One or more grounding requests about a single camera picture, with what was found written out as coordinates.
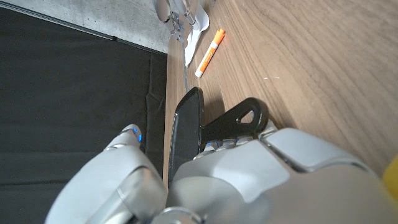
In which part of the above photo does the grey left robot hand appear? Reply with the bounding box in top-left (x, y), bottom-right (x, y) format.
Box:
top-left (45, 123), bottom-right (398, 224)

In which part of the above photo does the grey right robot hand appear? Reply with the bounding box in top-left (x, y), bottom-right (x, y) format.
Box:
top-left (154, 0), bottom-right (203, 43)

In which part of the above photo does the white tissue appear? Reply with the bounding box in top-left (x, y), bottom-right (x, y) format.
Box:
top-left (183, 2), bottom-right (210, 68)

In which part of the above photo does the yellow banana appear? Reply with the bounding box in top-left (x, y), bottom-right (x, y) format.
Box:
top-left (381, 155), bottom-right (398, 200)

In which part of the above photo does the orange marker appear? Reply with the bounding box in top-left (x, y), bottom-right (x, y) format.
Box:
top-left (195, 28), bottom-right (226, 78)

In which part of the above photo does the black backdrop stand pole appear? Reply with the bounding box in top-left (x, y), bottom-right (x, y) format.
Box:
top-left (0, 1), bottom-right (169, 55)

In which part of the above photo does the black backdrop curtain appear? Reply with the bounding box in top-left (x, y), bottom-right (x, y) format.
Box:
top-left (0, 7), bottom-right (169, 224)

